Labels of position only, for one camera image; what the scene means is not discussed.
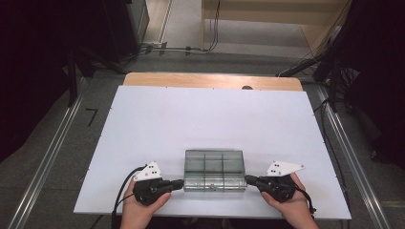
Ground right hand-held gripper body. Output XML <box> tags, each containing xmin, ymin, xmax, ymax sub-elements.
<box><xmin>257</xmin><ymin>160</ymin><xmax>306</xmax><ymax>203</ymax></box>

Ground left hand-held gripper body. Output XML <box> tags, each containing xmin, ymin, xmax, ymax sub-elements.
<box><xmin>132</xmin><ymin>160</ymin><xmax>174</xmax><ymax>207</ymax></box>

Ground clear plastic compartment box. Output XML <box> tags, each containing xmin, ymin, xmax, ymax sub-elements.
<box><xmin>183</xmin><ymin>149</ymin><xmax>247</xmax><ymax>194</ymax></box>

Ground person's right hand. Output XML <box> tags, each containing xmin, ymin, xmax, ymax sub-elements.
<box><xmin>260</xmin><ymin>174</ymin><xmax>311</xmax><ymax>220</ymax></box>

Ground person's left hand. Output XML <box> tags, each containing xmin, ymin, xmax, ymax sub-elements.
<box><xmin>122</xmin><ymin>182</ymin><xmax>172</xmax><ymax>222</ymax></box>

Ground black floor tape mark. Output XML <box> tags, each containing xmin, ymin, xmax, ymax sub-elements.
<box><xmin>85</xmin><ymin>108</ymin><xmax>99</xmax><ymax>128</ymax></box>

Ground black metal stand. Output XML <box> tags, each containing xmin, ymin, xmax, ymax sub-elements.
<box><xmin>276</xmin><ymin>31</ymin><xmax>352</xmax><ymax>113</ymax></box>
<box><xmin>65</xmin><ymin>47</ymin><xmax>125</xmax><ymax>108</ymax></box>

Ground yellow floor tape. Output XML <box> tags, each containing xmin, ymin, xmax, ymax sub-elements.
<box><xmin>380</xmin><ymin>199</ymin><xmax>405</xmax><ymax>208</ymax></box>

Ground black curtain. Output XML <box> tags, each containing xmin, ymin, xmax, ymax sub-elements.
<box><xmin>337</xmin><ymin>0</ymin><xmax>405</xmax><ymax>170</ymax></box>
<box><xmin>0</xmin><ymin>0</ymin><xmax>106</xmax><ymax>163</ymax></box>

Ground dark cabinet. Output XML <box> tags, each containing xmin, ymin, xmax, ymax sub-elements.
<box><xmin>101</xmin><ymin>0</ymin><xmax>151</xmax><ymax>63</ymax></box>

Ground light wooden shelf unit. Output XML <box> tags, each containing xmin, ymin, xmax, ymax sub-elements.
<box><xmin>200</xmin><ymin>0</ymin><xmax>352</xmax><ymax>55</ymax></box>

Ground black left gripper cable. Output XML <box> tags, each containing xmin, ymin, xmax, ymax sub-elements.
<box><xmin>110</xmin><ymin>165</ymin><xmax>148</xmax><ymax>229</ymax></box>

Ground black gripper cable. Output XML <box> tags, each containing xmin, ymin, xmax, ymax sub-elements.
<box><xmin>292</xmin><ymin>184</ymin><xmax>318</xmax><ymax>215</ymax></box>
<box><xmin>110</xmin><ymin>165</ymin><xmax>148</xmax><ymax>229</ymax></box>

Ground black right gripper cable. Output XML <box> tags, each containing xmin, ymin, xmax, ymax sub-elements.
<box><xmin>292</xmin><ymin>184</ymin><xmax>318</xmax><ymax>215</ymax></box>

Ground metal floor rail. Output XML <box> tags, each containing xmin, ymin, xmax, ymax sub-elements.
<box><xmin>8</xmin><ymin>75</ymin><xmax>89</xmax><ymax>229</ymax></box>
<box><xmin>314</xmin><ymin>85</ymin><xmax>393</xmax><ymax>229</ymax></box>

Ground black floor cable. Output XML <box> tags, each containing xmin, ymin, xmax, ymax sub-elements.
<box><xmin>313</xmin><ymin>98</ymin><xmax>342</xmax><ymax>166</ymax></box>

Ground grey floor cable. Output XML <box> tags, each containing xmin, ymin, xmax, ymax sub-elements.
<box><xmin>139</xmin><ymin>41</ymin><xmax>218</xmax><ymax>55</ymax></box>

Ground black hanging cable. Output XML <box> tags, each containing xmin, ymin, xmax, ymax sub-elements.
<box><xmin>206</xmin><ymin>0</ymin><xmax>223</xmax><ymax>52</ymax></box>

